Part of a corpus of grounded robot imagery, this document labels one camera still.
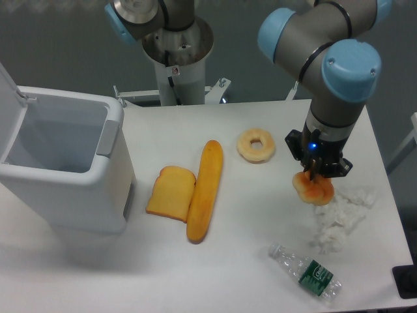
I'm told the long baguette bread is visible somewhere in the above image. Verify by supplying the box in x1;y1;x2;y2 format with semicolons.
186;140;223;243

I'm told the round golden bread roll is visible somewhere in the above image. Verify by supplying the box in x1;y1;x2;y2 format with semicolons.
292;171;334;206

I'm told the white trash can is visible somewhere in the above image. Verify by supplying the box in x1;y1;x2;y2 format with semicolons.
1;69;136;233

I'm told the clear plastic water bottle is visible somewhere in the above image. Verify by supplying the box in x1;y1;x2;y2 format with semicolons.
268;243;342;303

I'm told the black device at edge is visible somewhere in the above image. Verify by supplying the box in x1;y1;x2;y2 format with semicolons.
392;265;416;299

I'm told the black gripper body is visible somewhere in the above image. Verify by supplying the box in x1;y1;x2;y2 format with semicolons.
285;128;352;178

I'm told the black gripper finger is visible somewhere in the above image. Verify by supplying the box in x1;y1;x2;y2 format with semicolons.
303;129;323;183

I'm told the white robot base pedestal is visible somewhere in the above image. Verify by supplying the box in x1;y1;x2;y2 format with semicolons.
114;17;231;107

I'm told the ring doughnut bread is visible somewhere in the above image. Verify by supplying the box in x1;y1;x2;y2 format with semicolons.
237;128;276;163

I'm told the toast bread slice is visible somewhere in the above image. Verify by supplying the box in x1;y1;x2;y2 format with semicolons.
145;166;196;223

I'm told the white metal frame right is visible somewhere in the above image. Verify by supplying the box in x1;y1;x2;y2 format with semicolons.
386;112;416;175

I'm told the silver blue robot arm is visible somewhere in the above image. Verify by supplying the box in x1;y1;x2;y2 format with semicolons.
105;1;392;179

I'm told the crumpled white tissue paper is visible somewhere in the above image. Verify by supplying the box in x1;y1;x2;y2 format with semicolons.
313;186;378;254

